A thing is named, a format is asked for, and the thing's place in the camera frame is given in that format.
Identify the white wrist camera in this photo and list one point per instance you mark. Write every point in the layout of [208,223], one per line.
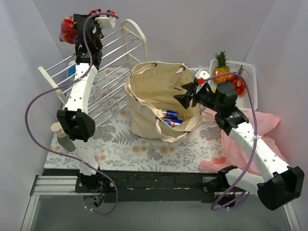
[106,22]
[200,77]

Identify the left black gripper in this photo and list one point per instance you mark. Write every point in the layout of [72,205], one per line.
[80,20]

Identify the blue white container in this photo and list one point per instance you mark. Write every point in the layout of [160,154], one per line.
[72,68]

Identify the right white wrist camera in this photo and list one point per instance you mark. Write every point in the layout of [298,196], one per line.
[200,77]

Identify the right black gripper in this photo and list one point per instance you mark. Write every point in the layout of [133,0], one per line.
[192,94]

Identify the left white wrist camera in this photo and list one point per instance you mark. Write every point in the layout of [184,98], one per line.
[106,22]

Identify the aluminium frame rail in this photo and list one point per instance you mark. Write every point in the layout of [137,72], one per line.
[54,185]

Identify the cream metal shoe rack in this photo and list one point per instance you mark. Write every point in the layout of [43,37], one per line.
[123,48]

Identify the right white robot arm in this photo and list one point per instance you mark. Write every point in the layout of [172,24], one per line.
[273,180]

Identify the beige canvas tote bag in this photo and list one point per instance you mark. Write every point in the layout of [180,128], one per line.
[150,88]

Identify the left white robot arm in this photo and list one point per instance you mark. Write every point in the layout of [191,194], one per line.
[74,118]

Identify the toy pineapple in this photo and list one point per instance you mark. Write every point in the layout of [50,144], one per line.
[221,67]

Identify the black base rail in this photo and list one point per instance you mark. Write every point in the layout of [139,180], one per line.
[141,186]

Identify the blue energy drink can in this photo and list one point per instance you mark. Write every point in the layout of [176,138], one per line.
[171,114]

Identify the floral table mat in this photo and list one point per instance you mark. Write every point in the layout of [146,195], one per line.
[115,147]

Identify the grey soap dispenser bottle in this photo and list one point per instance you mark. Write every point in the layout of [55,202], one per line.
[62,138]

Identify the pink plastic grocery bag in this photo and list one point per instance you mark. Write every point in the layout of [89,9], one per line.
[234,154]

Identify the red snack bag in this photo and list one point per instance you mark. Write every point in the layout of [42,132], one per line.
[69,27]

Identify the red toy fruit with stem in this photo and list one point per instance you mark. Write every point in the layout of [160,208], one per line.
[240,87]

